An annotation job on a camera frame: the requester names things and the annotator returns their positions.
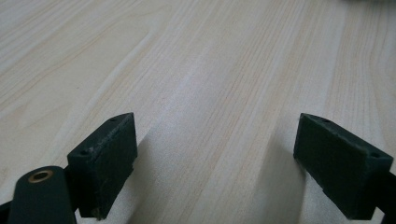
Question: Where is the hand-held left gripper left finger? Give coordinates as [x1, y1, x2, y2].
[66, 112, 138, 221]

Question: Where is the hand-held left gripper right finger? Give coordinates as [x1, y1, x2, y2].
[292, 112, 394, 221]

